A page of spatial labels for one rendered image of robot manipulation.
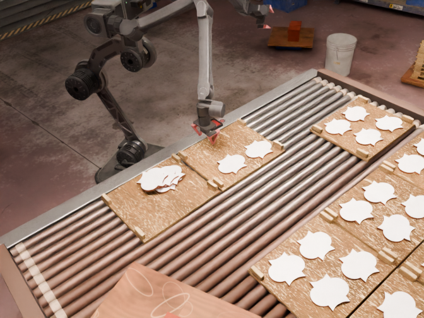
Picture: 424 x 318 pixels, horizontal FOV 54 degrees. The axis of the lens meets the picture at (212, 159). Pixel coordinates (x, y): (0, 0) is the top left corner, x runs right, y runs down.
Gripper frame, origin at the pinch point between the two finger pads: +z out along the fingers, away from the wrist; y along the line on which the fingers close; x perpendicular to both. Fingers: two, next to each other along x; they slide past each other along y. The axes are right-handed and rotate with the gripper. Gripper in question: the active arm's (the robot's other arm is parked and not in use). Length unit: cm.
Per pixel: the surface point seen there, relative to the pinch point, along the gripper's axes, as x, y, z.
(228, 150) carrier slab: -8.4, -5.8, 9.4
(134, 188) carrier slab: 40.7, 4.1, 8.2
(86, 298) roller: 83, -30, 9
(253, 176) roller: -5.4, -26.5, 11.7
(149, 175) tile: 32.3, 2.6, 4.1
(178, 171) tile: 20.3, -3.0, 6.6
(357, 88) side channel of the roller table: -98, -17, 10
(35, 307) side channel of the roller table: 99, -23, 6
